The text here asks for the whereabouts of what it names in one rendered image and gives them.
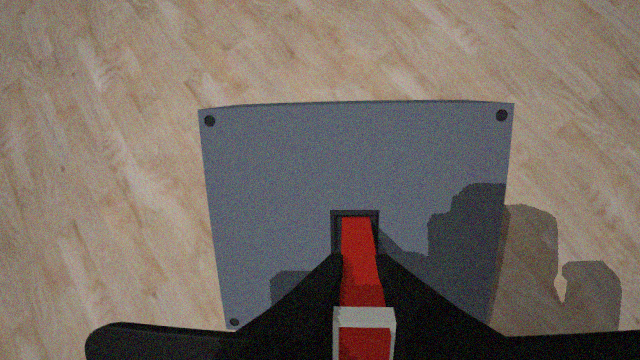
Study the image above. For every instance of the grey sloped panel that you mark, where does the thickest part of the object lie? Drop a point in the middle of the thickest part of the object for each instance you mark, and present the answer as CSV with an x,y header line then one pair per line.
x,y
279,177

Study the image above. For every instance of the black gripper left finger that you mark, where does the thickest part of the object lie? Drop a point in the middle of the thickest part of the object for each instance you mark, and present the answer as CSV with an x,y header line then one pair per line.
x,y
298,327

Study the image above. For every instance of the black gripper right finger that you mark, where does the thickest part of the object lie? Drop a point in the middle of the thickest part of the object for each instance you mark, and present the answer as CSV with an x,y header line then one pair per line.
x,y
429,327

